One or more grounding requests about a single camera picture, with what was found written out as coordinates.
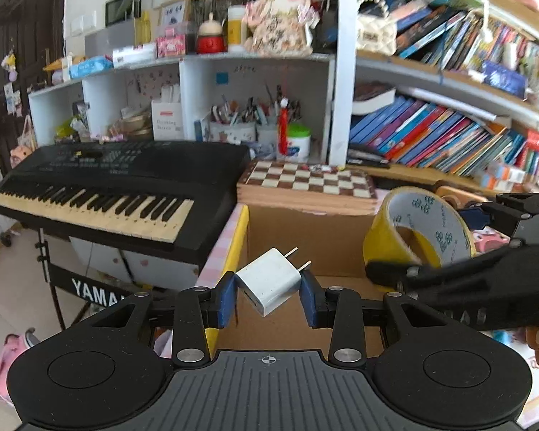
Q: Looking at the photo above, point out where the white plug charger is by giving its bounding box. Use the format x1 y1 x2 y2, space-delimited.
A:
236 247 313 318

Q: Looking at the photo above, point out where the grey pen cup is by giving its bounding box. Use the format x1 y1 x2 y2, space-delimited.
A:
256 121 279 144

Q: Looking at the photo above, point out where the red tassel ornament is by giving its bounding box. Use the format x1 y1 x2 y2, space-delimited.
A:
276 96 294 159

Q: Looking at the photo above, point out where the white and wooden bookshelf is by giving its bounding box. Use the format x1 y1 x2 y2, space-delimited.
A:
330 0 539 189

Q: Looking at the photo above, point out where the orange and white box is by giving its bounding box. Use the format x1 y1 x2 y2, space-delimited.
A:
489 164 527 186
474 173 513 192

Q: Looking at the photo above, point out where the dark picture frame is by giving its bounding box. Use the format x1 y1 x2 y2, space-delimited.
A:
105 0 142 27

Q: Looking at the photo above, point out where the green lid white jar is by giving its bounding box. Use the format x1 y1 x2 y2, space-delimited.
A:
287 125 313 162

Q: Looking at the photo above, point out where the row of colourful books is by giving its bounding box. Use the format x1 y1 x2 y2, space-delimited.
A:
395 4 539 113
348 96 539 185

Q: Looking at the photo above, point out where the white shelf unit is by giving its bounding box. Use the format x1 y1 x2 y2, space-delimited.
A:
27 51 337 167

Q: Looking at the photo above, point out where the bundle of black pens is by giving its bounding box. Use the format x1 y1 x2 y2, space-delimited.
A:
347 145 391 170

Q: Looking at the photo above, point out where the white and yellow bottle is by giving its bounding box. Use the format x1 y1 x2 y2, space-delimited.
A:
227 4 249 53

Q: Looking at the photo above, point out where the thick dark book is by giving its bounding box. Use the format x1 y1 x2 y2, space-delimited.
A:
353 82 397 115

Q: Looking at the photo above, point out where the flat white box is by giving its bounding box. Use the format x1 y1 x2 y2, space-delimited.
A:
112 44 157 64

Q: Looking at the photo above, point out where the grey storage box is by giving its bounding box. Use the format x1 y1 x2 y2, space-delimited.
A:
84 22 138 57

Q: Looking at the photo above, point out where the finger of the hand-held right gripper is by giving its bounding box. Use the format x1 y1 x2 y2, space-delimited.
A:
366 245 539 329
462 193 539 244

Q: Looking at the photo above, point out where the blue tissue pack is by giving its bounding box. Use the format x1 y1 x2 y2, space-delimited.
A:
69 55 114 79

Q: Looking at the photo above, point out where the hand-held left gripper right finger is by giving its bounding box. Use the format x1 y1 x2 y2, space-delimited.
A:
300 270 452 367

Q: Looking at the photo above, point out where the black electronic keyboard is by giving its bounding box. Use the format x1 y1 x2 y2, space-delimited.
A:
0 140 252 267

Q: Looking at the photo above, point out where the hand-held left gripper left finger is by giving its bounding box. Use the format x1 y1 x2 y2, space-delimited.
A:
86 272 239 367

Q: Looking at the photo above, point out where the black keyboard stand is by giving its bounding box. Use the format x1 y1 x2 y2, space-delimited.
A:
33 228 135 330

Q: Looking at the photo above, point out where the pink shoe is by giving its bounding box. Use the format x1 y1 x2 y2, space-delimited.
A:
0 329 43 407

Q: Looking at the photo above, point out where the dark wooden door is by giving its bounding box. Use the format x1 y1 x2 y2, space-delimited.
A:
0 0 68 153

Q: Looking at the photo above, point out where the yellow tape roll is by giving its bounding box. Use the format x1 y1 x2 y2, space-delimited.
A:
363 186 474 290

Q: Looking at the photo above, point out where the pink patterned box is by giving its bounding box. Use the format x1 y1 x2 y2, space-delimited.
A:
156 35 188 58

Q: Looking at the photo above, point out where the white pen cup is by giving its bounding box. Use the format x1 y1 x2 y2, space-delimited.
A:
209 119 257 144

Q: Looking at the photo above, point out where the pink cartoon desk mat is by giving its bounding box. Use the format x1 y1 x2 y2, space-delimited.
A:
155 204 513 357

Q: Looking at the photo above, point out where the floral lucky cat decoration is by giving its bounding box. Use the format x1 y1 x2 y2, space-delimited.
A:
244 0 321 57

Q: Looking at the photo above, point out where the wooden chessboard box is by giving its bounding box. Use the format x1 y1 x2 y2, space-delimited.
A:
236 160 378 216

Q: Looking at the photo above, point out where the yellow cardboard box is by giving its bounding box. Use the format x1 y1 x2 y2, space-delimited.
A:
204 204 436 360

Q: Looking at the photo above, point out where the white box red label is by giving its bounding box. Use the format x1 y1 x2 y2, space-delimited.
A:
151 99 183 141

